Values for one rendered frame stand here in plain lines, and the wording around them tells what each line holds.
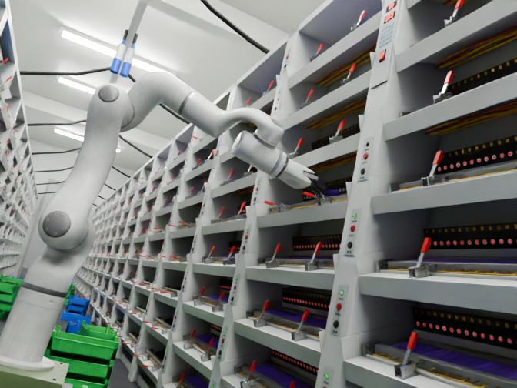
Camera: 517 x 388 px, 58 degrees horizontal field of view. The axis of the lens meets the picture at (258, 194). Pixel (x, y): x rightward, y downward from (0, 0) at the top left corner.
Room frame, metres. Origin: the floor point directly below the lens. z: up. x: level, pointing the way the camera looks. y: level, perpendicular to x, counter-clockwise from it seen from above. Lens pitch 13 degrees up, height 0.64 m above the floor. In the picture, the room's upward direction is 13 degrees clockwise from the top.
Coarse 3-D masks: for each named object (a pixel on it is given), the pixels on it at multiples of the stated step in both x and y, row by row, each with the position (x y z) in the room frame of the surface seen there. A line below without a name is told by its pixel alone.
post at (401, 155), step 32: (416, 32) 1.15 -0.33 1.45; (416, 64) 1.16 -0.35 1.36; (384, 96) 1.14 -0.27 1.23; (416, 96) 1.16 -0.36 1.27; (384, 160) 1.13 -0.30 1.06; (416, 160) 1.17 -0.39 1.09; (352, 192) 1.20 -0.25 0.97; (384, 224) 1.15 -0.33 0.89; (416, 224) 1.19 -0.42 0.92; (352, 256) 1.15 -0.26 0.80; (416, 256) 1.19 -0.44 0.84; (352, 288) 1.13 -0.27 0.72; (352, 320) 1.13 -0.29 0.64; (384, 320) 1.16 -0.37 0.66; (320, 384) 1.19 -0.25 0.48; (352, 384) 1.14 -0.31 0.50
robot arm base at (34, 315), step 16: (16, 304) 1.28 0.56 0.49; (32, 304) 1.27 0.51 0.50; (48, 304) 1.29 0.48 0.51; (16, 320) 1.27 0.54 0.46; (32, 320) 1.27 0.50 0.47; (48, 320) 1.30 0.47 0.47; (0, 336) 1.29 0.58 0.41; (16, 336) 1.27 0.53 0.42; (32, 336) 1.28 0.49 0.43; (48, 336) 1.32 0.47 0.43; (0, 352) 1.27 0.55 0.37; (16, 352) 1.27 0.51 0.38; (32, 352) 1.29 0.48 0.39; (32, 368) 1.26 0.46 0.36; (48, 368) 1.31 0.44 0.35
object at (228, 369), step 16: (272, 352) 1.80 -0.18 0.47; (224, 368) 1.77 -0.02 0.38; (240, 368) 1.78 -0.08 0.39; (256, 368) 1.75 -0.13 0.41; (272, 368) 1.72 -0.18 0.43; (304, 368) 1.59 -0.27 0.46; (224, 384) 1.75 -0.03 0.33; (240, 384) 1.62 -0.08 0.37; (256, 384) 1.64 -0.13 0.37; (272, 384) 1.54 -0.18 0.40; (288, 384) 1.54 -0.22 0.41; (304, 384) 1.52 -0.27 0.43
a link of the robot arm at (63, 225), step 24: (96, 96) 1.24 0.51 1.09; (120, 96) 1.25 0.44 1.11; (96, 120) 1.27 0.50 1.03; (120, 120) 1.28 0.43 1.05; (96, 144) 1.29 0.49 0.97; (72, 168) 1.31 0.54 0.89; (96, 168) 1.30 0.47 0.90; (72, 192) 1.27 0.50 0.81; (96, 192) 1.31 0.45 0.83; (48, 216) 1.23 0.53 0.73; (72, 216) 1.24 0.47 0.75; (48, 240) 1.24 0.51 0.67; (72, 240) 1.26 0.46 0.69
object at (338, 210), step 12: (348, 192) 1.21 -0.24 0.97; (264, 204) 1.78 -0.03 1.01; (276, 204) 1.80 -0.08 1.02; (288, 204) 1.82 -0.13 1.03; (336, 204) 1.27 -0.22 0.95; (264, 216) 1.71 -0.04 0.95; (276, 216) 1.62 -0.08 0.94; (288, 216) 1.54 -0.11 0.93; (300, 216) 1.46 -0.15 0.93; (312, 216) 1.40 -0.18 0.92; (324, 216) 1.34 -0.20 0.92; (336, 216) 1.28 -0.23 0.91
